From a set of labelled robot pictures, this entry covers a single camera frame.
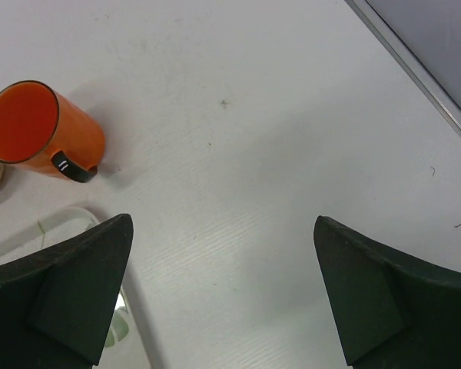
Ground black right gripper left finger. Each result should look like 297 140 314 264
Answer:
0 214 134 368

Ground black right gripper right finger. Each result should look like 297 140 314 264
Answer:
313 216 461 368

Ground orange mug black handle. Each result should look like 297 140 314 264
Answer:
0 80 105 183

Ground floral leaf serving tray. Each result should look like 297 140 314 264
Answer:
0 207 154 369

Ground aluminium frame rail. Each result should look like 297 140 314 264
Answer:
348 1 461 137

